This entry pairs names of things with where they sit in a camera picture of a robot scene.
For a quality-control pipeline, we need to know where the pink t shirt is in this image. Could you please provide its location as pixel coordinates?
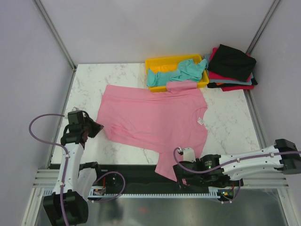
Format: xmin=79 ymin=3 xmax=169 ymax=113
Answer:
xmin=96 ymin=81 xmax=207 ymax=181

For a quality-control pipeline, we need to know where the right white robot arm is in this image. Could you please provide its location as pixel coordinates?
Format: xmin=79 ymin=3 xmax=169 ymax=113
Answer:
xmin=173 ymin=139 xmax=301 ymax=189

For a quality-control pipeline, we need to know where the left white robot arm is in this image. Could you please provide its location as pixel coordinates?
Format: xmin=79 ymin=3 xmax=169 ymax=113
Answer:
xmin=43 ymin=110 xmax=103 ymax=226

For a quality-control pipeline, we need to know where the black bottom t shirt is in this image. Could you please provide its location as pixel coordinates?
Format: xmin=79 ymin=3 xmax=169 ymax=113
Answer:
xmin=207 ymin=78 xmax=258 ymax=89

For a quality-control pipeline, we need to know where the yellow plastic bin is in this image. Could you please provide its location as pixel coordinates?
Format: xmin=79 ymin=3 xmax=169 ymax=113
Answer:
xmin=145 ymin=54 xmax=209 ymax=92

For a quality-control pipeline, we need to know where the red folded t shirt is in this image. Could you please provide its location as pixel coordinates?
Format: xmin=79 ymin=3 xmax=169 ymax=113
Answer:
xmin=206 ymin=44 xmax=257 ymax=91

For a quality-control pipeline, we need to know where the teal t shirt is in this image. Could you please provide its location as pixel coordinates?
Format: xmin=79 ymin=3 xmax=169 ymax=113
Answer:
xmin=146 ymin=59 xmax=208 ymax=87

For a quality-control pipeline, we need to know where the black folded t shirt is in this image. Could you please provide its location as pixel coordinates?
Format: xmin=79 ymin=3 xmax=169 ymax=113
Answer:
xmin=208 ymin=44 xmax=257 ymax=82

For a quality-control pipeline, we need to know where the white cable duct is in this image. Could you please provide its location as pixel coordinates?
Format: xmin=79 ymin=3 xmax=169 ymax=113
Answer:
xmin=88 ymin=188 xmax=221 ymax=199

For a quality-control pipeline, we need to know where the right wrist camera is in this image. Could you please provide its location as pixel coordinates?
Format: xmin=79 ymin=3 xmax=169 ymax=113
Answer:
xmin=177 ymin=147 xmax=196 ymax=162

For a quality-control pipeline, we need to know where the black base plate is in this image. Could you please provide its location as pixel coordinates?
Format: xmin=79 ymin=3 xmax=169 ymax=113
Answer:
xmin=75 ymin=164 xmax=243 ymax=195

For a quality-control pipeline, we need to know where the left aluminium post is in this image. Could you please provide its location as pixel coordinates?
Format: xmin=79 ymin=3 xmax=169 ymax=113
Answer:
xmin=33 ymin=0 xmax=77 ymax=71

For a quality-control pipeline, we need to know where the aluminium post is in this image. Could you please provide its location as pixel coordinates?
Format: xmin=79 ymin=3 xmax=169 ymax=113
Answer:
xmin=246 ymin=0 xmax=282 ymax=54
xmin=33 ymin=0 xmax=77 ymax=71

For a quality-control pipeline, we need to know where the right aluminium post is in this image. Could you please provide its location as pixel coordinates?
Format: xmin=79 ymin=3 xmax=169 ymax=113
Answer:
xmin=246 ymin=0 xmax=282 ymax=54

